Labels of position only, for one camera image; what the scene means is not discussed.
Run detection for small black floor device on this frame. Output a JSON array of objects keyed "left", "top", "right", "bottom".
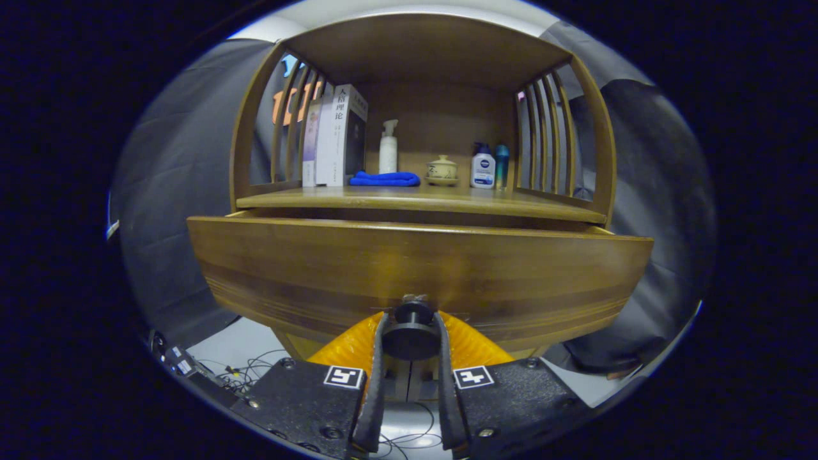
[{"left": 150, "top": 329, "right": 221, "bottom": 384}]

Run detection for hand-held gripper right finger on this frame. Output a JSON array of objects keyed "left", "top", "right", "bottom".
[{"left": 436, "top": 311, "right": 589, "bottom": 457}]

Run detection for beige lidded teacup with saucer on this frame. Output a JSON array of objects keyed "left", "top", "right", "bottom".
[{"left": 425, "top": 155, "right": 459, "bottom": 187}]

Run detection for blue folded cloth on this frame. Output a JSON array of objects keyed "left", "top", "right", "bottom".
[{"left": 349, "top": 171, "right": 421, "bottom": 187}]

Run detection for brown wooden cabinet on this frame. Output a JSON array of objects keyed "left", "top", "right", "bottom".
[{"left": 229, "top": 13, "right": 617, "bottom": 403}]

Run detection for thin pale purple book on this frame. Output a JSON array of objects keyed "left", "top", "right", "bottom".
[{"left": 302, "top": 99, "right": 323, "bottom": 187}]

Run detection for black floor cables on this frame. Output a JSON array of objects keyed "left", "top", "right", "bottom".
[{"left": 217, "top": 348, "right": 445, "bottom": 460}]

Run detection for white lotion bottle blue cap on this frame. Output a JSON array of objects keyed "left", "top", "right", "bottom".
[{"left": 470, "top": 142, "right": 497, "bottom": 190}]

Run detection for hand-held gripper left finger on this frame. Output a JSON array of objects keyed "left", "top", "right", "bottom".
[{"left": 231, "top": 311, "right": 389, "bottom": 460}]

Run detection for white pump bottle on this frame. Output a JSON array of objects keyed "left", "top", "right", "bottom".
[{"left": 379, "top": 119, "right": 399, "bottom": 174}]

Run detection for thick white book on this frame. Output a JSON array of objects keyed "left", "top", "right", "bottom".
[{"left": 316, "top": 84, "right": 369, "bottom": 187}]

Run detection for wooden countertop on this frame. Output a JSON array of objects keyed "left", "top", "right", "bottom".
[{"left": 236, "top": 185, "right": 608, "bottom": 224}]

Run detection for wooden drawer with black knob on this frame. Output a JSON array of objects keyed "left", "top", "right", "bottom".
[{"left": 187, "top": 210, "right": 654, "bottom": 362}]

